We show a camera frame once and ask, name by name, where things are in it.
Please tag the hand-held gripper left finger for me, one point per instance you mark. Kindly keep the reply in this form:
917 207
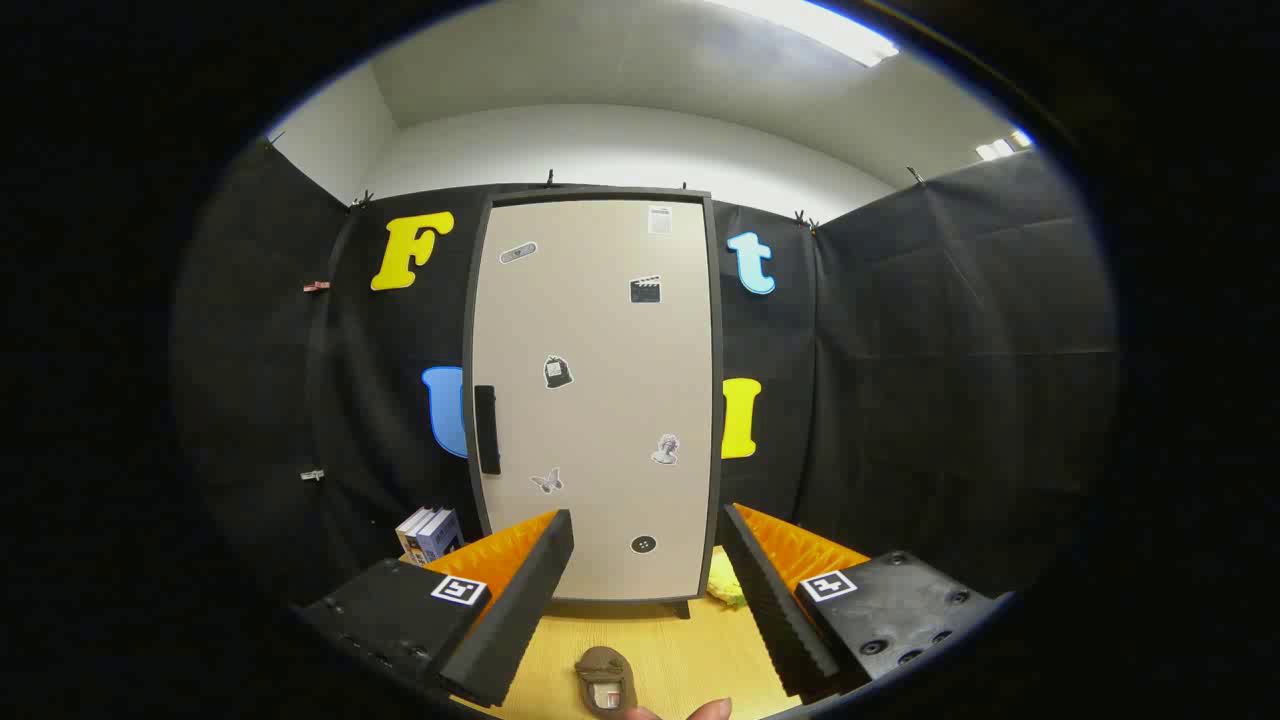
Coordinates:
520 610

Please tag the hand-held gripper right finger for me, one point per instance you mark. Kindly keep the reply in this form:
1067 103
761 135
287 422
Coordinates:
775 600

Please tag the brown fuzzy shoe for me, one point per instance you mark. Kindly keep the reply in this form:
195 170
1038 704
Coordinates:
600 668

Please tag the dark grey shoe cabinet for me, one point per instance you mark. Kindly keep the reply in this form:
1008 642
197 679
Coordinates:
716 400

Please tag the yellow-green plush toy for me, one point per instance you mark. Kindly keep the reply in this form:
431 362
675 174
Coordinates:
725 592

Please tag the blue-covered book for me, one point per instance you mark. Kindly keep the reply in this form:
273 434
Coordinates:
440 535

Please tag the black backdrop cloth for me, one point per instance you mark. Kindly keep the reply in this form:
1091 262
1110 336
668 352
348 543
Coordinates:
900 350

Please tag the small ceiling light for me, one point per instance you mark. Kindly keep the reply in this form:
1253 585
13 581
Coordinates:
1000 147

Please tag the long ceiling light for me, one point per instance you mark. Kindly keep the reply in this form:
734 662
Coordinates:
820 25

